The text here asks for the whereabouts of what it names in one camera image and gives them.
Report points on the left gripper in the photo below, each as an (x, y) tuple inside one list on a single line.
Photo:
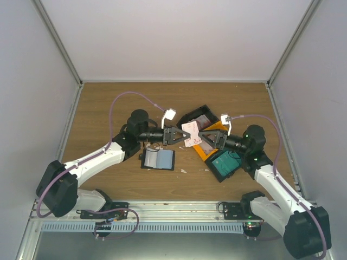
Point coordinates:
[(169, 136)]

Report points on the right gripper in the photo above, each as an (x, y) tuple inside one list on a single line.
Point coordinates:
[(220, 145)]

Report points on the red white cards stack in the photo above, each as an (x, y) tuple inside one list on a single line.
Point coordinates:
[(202, 121)]

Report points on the white red VIP card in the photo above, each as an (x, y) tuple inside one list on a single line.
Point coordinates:
[(192, 129)]

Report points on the black leather card holder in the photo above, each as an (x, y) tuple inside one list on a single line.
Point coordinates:
[(157, 159)]

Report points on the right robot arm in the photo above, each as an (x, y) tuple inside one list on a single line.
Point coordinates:
[(305, 229)]

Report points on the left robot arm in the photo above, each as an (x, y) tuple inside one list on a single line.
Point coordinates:
[(59, 189)]

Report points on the white pink cards stack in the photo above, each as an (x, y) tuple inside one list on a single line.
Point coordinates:
[(206, 148)]

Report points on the teal cards stack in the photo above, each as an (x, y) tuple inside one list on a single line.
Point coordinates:
[(227, 163)]

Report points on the black bin left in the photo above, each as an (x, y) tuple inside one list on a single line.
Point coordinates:
[(189, 117)]

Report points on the black bin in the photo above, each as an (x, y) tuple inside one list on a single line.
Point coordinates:
[(189, 117), (209, 164)]

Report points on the black bin right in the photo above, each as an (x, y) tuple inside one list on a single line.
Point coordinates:
[(209, 164)]

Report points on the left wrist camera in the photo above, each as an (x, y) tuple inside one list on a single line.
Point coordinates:
[(169, 114)]

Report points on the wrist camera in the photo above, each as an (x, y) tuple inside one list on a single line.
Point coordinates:
[(169, 114), (227, 121)]

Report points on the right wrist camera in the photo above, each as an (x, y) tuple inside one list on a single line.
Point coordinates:
[(227, 121)]

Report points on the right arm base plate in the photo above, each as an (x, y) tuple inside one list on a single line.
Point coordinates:
[(235, 211)]

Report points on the aluminium front rail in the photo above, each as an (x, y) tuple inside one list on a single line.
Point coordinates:
[(144, 211)]

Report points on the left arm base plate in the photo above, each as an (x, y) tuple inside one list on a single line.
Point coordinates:
[(120, 214)]

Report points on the grey cable duct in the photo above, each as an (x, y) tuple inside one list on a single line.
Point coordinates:
[(144, 227)]

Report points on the left frame post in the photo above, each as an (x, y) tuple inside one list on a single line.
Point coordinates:
[(42, 12)]

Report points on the frame post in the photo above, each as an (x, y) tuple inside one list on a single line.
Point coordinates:
[(306, 18), (42, 12)]

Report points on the right frame post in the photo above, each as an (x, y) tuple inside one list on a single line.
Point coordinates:
[(306, 18)]

